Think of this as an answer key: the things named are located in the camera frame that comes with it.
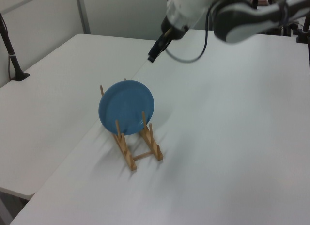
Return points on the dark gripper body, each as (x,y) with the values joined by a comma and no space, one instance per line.
(175,31)

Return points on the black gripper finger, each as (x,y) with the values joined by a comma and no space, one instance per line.
(155,50)
(165,44)

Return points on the blue plastic plate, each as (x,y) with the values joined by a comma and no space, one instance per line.
(126,108)

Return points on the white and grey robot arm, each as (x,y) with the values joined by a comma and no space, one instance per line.
(242,14)

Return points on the wooden plate rack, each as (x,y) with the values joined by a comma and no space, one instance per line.
(140,147)

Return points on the black camera pole with clamp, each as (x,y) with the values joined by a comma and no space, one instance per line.
(304,32)

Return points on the black camera pole with base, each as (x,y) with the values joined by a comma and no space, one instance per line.
(10,53)

